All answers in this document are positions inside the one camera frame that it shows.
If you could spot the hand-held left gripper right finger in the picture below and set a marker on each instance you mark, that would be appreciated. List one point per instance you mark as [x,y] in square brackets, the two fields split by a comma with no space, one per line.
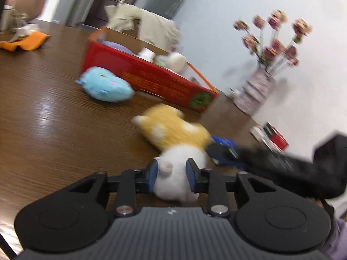
[191,177]

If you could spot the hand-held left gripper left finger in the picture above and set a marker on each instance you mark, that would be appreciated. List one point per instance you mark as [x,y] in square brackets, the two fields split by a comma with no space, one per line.
[153,177]

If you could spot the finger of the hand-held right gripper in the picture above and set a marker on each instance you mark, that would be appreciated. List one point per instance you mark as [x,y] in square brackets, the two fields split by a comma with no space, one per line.
[225,151]

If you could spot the yellow and white plush toy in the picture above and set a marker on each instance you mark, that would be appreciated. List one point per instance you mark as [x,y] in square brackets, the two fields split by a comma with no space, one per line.
[173,132]

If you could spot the red cardboard box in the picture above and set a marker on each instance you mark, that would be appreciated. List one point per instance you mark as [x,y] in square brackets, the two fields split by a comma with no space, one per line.
[151,81]

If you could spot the person's right forearm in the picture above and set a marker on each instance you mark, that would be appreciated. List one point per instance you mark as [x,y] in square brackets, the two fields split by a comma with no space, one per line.
[337,238]

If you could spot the white small box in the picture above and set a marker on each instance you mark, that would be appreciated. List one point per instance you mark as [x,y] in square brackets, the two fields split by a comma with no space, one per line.
[257,132]

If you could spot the red book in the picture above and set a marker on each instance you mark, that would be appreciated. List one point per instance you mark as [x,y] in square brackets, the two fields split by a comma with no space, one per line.
[276,136]

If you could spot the small white jar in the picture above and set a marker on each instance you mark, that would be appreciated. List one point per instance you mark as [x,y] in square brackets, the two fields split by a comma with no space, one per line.
[233,93]

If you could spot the pink ribbed vase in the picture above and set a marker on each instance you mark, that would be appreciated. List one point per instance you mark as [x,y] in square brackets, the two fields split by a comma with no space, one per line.
[254,92]

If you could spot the white sponge block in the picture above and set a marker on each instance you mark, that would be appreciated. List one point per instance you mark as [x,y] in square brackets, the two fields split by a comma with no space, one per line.
[175,61]

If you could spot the light blue plush toy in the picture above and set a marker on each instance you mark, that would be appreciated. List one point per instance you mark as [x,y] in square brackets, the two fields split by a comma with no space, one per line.
[104,85]

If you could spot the clear plastic wrapped item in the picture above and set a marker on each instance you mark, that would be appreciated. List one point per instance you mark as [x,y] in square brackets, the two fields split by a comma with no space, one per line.
[161,61]

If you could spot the dried pink flowers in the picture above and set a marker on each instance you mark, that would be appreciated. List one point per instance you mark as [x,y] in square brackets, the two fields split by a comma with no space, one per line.
[273,48]

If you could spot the white foam roll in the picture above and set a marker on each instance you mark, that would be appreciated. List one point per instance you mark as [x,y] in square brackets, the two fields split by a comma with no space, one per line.
[146,54]

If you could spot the purple towel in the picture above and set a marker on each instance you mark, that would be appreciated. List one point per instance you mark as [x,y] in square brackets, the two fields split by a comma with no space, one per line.
[116,46]

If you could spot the beige coat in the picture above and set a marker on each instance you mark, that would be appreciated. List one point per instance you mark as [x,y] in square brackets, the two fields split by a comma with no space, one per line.
[154,27]

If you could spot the dark brown door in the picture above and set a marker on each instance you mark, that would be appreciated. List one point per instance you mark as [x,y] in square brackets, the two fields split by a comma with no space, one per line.
[108,2]

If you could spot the orange cloth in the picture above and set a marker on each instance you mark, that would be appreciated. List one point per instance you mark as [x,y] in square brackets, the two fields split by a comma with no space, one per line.
[29,42]

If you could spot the white bottle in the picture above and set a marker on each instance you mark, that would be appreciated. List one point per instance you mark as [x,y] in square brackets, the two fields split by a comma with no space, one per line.
[30,29]

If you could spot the clear glass jar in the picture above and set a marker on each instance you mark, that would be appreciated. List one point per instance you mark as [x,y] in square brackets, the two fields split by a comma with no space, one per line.
[13,19]

